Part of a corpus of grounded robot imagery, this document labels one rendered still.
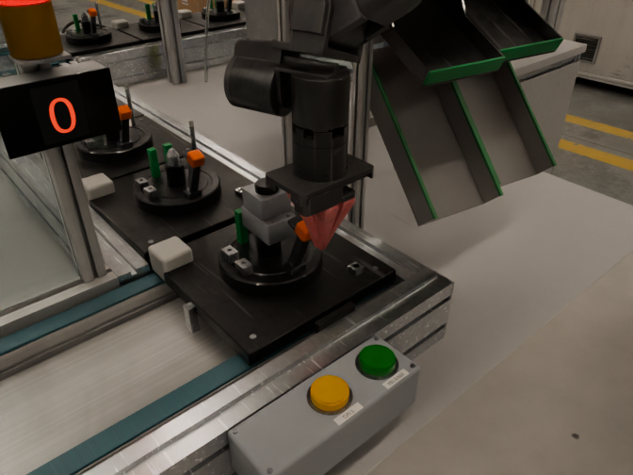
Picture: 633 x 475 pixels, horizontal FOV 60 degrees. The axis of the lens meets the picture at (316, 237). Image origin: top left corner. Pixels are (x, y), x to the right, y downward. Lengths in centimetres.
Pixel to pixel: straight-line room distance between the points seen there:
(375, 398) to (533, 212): 66
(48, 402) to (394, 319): 41
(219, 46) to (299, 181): 147
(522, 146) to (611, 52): 383
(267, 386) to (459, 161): 47
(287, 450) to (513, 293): 50
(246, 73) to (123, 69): 131
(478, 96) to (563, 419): 52
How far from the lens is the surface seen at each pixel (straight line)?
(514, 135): 100
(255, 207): 68
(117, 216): 90
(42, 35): 62
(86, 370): 73
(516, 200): 118
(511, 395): 77
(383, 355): 62
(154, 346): 73
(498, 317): 87
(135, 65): 187
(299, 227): 64
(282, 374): 62
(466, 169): 88
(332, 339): 65
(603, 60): 484
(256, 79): 56
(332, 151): 55
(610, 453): 76
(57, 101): 64
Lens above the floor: 141
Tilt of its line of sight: 34 degrees down
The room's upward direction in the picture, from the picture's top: straight up
